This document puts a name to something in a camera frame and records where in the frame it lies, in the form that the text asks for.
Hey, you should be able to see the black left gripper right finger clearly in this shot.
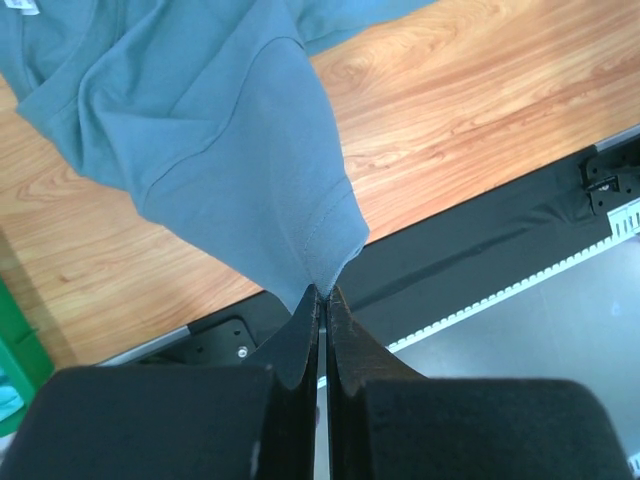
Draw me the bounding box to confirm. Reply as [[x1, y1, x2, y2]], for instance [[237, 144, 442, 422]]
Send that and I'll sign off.
[[327, 289, 631, 479]]

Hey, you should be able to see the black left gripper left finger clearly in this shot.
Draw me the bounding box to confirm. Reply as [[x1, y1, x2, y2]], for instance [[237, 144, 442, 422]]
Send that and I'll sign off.
[[1, 287, 320, 479]]

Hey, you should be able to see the blue grey t shirt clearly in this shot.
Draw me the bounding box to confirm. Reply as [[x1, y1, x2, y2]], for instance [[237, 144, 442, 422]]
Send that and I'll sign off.
[[1, 1, 419, 310]]

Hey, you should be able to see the black base mat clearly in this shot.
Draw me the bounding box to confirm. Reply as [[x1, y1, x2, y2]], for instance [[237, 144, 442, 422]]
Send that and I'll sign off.
[[139, 144, 640, 366]]

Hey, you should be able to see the green plastic bin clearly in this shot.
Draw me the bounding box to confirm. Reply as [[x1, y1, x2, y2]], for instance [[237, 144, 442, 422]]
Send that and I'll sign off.
[[1, 281, 54, 437]]

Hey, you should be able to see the mint green t shirt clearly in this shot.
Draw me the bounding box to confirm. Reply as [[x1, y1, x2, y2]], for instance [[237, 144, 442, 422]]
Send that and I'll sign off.
[[0, 371, 24, 421]]

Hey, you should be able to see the white slotted cable duct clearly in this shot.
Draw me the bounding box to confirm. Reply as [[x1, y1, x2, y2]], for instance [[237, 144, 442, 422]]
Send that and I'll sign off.
[[387, 199, 639, 354]]

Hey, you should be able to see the aluminium frame rail front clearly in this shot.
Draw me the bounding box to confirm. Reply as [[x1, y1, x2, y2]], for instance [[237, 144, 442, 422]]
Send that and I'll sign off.
[[97, 124, 640, 369]]

